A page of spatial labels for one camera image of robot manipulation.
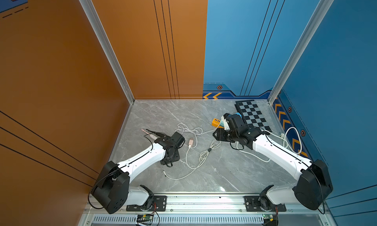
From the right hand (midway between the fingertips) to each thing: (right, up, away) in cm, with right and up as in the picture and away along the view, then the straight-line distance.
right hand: (215, 134), depth 83 cm
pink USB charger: (-14, -6, +9) cm, 18 cm away
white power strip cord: (+20, -13, +8) cm, 25 cm away
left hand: (-24, -14, +3) cm, 28 cm away
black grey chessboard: (+30, +11, +23) cm, 39 cm away
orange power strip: (+3, +5, +20) cm, 21 cm away
